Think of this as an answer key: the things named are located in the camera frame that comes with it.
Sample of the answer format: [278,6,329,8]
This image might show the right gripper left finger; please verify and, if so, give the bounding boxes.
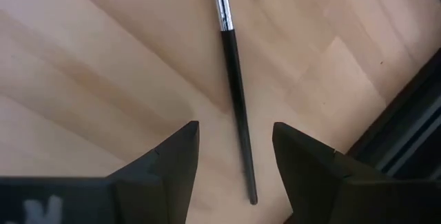
[107,121,201,224]

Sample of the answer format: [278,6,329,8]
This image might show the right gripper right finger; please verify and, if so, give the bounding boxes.
[273,122,356,224]

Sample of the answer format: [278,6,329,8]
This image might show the black paintbrush silver ferrule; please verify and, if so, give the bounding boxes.
[211,0,259,206]

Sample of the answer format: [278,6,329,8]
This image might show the black aluminium table frame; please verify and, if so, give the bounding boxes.
[346,46,441,183]

